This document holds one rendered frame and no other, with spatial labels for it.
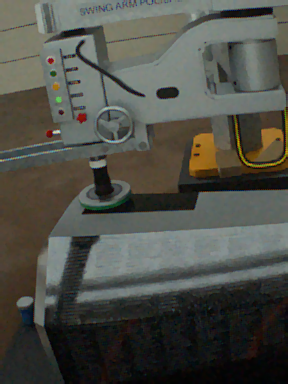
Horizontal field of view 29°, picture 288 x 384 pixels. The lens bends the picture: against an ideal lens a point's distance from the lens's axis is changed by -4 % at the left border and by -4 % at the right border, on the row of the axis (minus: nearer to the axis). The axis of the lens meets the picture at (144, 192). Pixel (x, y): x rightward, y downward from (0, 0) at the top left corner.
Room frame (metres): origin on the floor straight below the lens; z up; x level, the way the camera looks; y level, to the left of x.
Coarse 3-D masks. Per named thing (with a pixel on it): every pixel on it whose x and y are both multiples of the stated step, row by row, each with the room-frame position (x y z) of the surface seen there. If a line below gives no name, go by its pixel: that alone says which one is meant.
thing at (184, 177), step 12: (192, 144) 2.95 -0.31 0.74; (180, 180) 2.52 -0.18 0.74; (192, 180) 2.49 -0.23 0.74; (204, 180) 2.47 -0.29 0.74; (216, 180) 2.45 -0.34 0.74; (228, 180) 2.43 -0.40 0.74; (240, 180) 2.41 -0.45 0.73; (252, 180) 2.40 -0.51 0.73; (264, 180) 2.39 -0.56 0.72; (276, 180) 2.38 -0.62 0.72; (180, 192) 2.48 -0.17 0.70
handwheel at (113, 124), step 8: (104, 112) 1.99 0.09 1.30; (120, 112) 1.98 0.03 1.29; (128, 112) 1.98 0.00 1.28; (96, 120) 1.99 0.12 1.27; (104, 120) 1.99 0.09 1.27; (112, 120) 1.98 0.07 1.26; (120, 120) 1.98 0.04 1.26; (96, 128) 1.99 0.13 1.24; (112, 128) 1.97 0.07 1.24; (128, 136) 1.97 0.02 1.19; (112, 144) 1.98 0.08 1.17
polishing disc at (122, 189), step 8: (112, 184) 2.21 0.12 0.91; (120, 184) 2.20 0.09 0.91; (128, 184) 2.18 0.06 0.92; (80, 192) 2.19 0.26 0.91; (88, 192) 2.18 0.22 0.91; (120, 192) 2.12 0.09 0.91; (128, 192) 2.12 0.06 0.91; (80, 200) 2.12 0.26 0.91; (88, 200) 2.10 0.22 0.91; (96, 200) 2.09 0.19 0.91; (104, 200) 2.08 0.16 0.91; (112, 200) 2.06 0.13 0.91; (120, 200) 2.07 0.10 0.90
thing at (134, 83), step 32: (192, 32) 1.99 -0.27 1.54; (224, 32) 1.97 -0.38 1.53; (256, 32) 1.95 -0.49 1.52; (128, 64) 2.10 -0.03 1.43; (160, 64) 2.01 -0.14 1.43; (192, 64) 1.99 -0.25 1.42; (128, 96) 2.03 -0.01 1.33; (160, 96) 2.01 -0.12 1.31; (192, 96) 2.00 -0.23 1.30; (224, 96) 1.99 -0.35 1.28; (256, 96) 1.96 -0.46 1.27
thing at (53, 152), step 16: (128, 128) 2.19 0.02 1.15; (48, 144) 2.24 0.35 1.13; (80, 144) 2.22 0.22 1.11; (96, 144) 2.10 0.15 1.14; (128, 144) 2.08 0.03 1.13; (144, 144) 2.03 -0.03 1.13; (0, 160) 2.17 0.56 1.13; (16, 160) 2.15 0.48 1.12; (32, 160) 2.14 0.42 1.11; (48, 160) 2.13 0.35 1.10; (64, 160) 2.12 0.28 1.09
